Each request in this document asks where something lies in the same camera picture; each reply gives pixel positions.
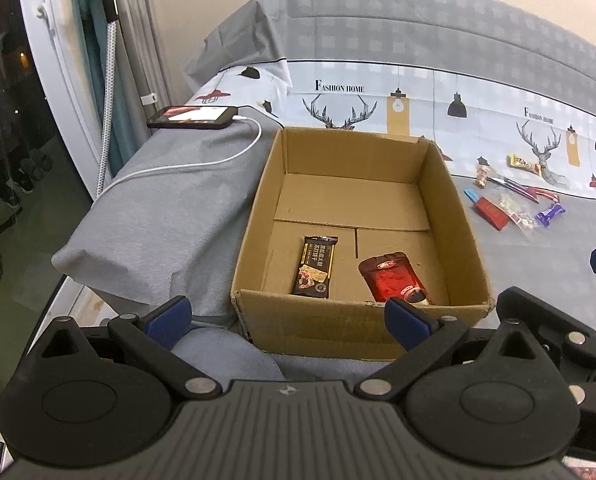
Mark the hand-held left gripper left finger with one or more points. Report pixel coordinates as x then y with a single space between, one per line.
168 322

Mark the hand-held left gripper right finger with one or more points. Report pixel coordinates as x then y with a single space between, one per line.
410 322

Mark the purple candy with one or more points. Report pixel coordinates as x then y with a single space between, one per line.
550 215

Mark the clear bag of candies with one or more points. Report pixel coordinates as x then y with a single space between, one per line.
515 210

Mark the red snack packet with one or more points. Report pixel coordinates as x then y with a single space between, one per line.
493 214

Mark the long red snack stick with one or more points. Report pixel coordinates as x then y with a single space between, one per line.
528 191

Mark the blue snack packet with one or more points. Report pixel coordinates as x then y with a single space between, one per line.
472 195

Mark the cardboard box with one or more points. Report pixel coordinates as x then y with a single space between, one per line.
348 200

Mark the red snack pouch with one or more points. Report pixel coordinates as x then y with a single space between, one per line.
390 280

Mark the grey pillow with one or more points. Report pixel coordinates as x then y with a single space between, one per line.
173 220

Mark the dark brown snack bar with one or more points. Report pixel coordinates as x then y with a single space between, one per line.
315 267

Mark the yellow red candy bar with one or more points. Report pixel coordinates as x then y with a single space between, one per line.
524 162

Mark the red white wrapped candy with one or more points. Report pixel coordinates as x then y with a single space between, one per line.
484 172

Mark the dark shoe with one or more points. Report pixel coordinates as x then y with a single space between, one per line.
40 165
24 182

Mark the black smartphone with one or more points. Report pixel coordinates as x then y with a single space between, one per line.
193 117

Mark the white plastic clip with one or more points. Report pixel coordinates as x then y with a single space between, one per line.
148 99

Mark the deer print grey bed cover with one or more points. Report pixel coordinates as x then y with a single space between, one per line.
478 50

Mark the pale curtain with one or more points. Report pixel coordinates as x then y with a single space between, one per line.
133 50

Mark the white window frame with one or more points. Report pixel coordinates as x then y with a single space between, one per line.
65 90

